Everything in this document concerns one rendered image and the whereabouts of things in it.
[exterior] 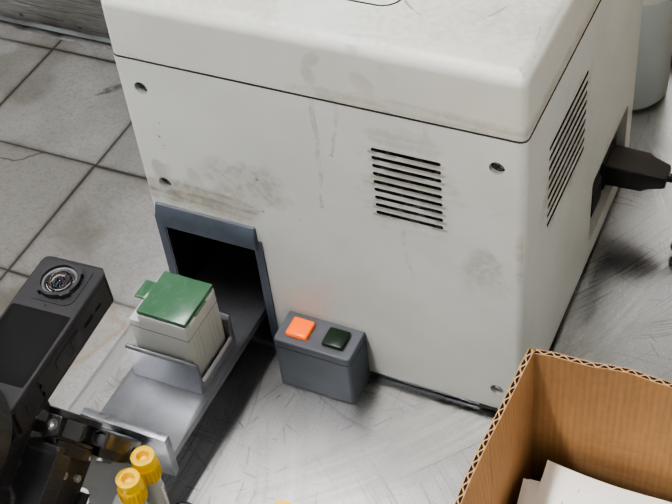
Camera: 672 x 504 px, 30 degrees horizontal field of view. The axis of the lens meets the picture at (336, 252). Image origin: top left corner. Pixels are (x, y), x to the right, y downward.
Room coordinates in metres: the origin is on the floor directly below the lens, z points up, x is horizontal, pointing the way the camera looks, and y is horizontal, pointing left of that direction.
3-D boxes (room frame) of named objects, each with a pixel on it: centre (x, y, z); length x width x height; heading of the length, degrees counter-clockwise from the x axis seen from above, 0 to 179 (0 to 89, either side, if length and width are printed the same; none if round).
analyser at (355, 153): (0.70, -0.06, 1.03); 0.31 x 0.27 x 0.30; 150
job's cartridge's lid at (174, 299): (0.58, 0.11, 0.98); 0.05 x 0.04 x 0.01; 60
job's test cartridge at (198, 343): (0.58, 0.11, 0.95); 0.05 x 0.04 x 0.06; 60
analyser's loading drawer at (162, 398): (0.60, 0.10, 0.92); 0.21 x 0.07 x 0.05; 150
